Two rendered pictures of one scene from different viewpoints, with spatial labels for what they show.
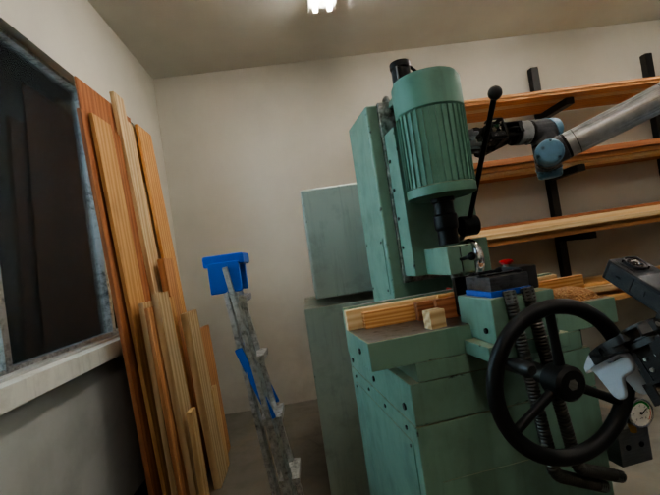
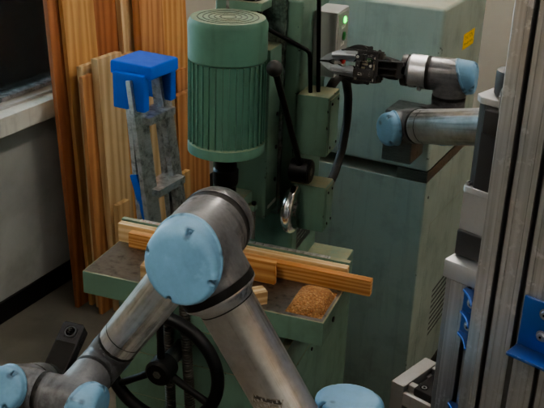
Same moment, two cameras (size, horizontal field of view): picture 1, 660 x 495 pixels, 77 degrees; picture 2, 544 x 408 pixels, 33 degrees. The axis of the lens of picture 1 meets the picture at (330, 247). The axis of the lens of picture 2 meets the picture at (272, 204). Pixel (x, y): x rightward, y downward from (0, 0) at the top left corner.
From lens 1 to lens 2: 175 cm
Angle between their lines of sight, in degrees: 39
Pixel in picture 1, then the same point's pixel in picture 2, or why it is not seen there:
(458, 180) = (212, 151)
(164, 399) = (91, 182)
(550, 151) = (384, 131)
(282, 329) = not seen: hidden behind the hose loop
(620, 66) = not seen: outside the picture
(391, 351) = (99, 283)
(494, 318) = not seen: hidden behind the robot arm
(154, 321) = (91, 92)
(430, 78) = (201, 36)
